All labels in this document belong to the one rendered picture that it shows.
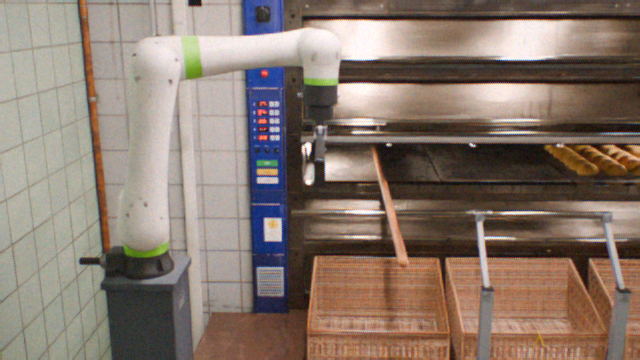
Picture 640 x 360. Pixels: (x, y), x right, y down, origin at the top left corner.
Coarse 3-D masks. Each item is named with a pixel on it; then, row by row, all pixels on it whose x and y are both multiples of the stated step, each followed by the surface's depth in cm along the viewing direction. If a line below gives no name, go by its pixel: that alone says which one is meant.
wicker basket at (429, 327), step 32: (320, 256) 297; (352, 256) 297; (320, 288) 298; (352, 288) 297; (384, 288) 296; (416, 288) 296; (320, 320) 295; (352, 320) 295; (384, 320) 295; (416, 320) 295; (320, 352) 259; (352, 352) 269; (384, 352) 257; (416, 352) 268; (448, 352) 256
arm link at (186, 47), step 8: (144, 40) 174; (152, 40) 172; (160, 40) 175; (168, 40) 176; (176, 40) 176; (184, 40) 177; (192, 40) 177; (176, 48) 175; (184, 48) 175; (192, 48) 176; (184, 56) 175; (192, 56) 176; (200, 56) 176; (184, 64) 176; (192, 64) 176; (200, 64) 177; (184, 72) 177; (192, 72) 178; (200, 72) 179
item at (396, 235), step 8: (376, 152) 339; (376, 160) 323; (376, 168) 311; (384, 176) 294; (384, 184) 279; (384, 192) 269; (384, 200) 260; (392, 208) 248; (392, 216) 238; (392, 224) 230; (392, 232) 224; (400, 232) 224; (400, 240) 214; (400, 248) 207; (400, 256) 201; (400, 264) 198; (408, 264) 199
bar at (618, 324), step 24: (312, 216) 257; (336, 216) 257; (360, 216) 256; (384, 216) 256; (408, 216) 256; (432, 216) 255; (456, 216) 255; (480, 216) 254; (504, 216) 255; (528, 216) 255; (552, 216) 254; (576, 216) 254; (600, 216) 254; (480, 240) 251; (480, 264) 248; (624, 288) 240; (480, 312) 242; (624, 312) 240; (480, 336) 243; (624, 336) 242
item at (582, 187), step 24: (360, 192) 292; (408, 192) 292; (432, 192) 292; (456, 192) 291; (480, 192) 291; (504, 192) 291; (528, 192) 291; (552, 192) 291; (576, 192) 290; (600, 192) 290; (624, 192) 290
